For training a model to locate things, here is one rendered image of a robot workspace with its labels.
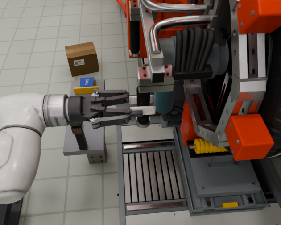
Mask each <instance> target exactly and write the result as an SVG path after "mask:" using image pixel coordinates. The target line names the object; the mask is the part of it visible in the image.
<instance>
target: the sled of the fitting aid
mask: <svg viewBox="0 0 281 225"><path fill-rule="evenodd" d="M180 127H181V125H174V130H173V135H174V140H175V145H176V150H177V154H178V160H179V165H180V169H181V174H182V180H183V184H184V189H185V194H186V200H187V204H188V209H189V213H190V216H200V215H211V214H221V213H236V212H246V211H256V210H263V209H264V208H265V207H266V206H267V205H268V203H267V200H266V198H265V195H264V193H263V191H262V189H261V191H260V192H259V193H253V194H242V195H231V196H216V197H205V198H197V196H196V192H195V188H194V183H193V179H192V175H191V171H190V166H189V162H188V157H187V154H186V149H185V146H184V144H183V140H182V135H181V131H180Z"/></svg>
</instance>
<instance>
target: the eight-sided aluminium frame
mask: <svg viewBox="0 0 281 225"><path fill-rule="evenodd" d="M239 1H240V0H229V4H230V10H231V54H232V85H231V91H230V94H229V97H228V99H227V102H226V104H225V107H224V110H223V113H222V115H221V118H220V120H219V123H218V125H216V124H214V123H213V122H212V120H211V117H210V114H209V111H208V108H207V104H206V102H205V99H204V96H203V93H202V88H201V83H200V79H194V81H193V82H191V81H190V80H184V85H183V87H184V93H185V97H186V99H187V103H188V106H189V110H190V114H191V118H192V121H193V124H194V130H195V132H196V134H197V136H200V137H201V138H203V139H205V140H206V141H208V142H210V143H211V144H213V146H216V147H225V146H229V143H228V141H227V137H226V135H225V129H226V127H227V124H228V122H229V120H230V117H231V116H232V115H245V114H254V113H255V111H256V109H257V107H258V105H259V103H260V101H261V100H263V98H264V94H265V92H266V83H267V77H266V69H265V33H249V34H248V42H249V74H248V67H247V34H240V33H239V25H238V16H237V7H236V5H237V3H238V2H239ZM193 96H196V97H197V101H198V106H199V109H200V112H201V115H202V119H203V121H201V120H200V117H199V114H198V110H197V107H196V104H195V100H194V97H193Z"/></svg>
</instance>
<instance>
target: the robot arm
mask: <svg viewBox="0 0 281 225"><path fill-rule="evenodd" d="M128 102H129V104H130V105H131V104H137V95H130V94H129V92H127V90H100V89H96V88H94V89H93V94H92V95H91V96H87V97H83V96H70V97H68V95H67V94H52V95H51V94H48V95H42V94H37V93H19V94H12V95H7V96H2V97H0V204H10V203H14V202H17V201H19V200H21V199H22V198H23V197H24V196H25V195H26V194H27V192H28V191H29V189H30V187H31V185H32V183H33V181H34V179H35V176H36V173H37V170H38V166H39V162H40V156H41V138H42V135H43V133H44V131H45V128H47V127H57V126H68V125H69V124H70V122H71V123H79V122H84V121H88V122H91V124H92V127H93V129H98V128H100V127H105V126H112V125H122V124H128V123H129V120H131V117H142V116H143V115H151V114H155V111H156V106H141V107H130V110H129V109H116V108H106V107H108V106H113V105H118V104H124V103H128ZM98 117H99V118H98Z"/></svg>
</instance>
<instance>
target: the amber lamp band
mask: <svg viewBox="0 0 281 225"><path fill-rule="evenodd" d="M83 128H84V126H83V122H81V125H80V127H74V128H73V127H71V130H72V133H73V134H83Z"/></svg>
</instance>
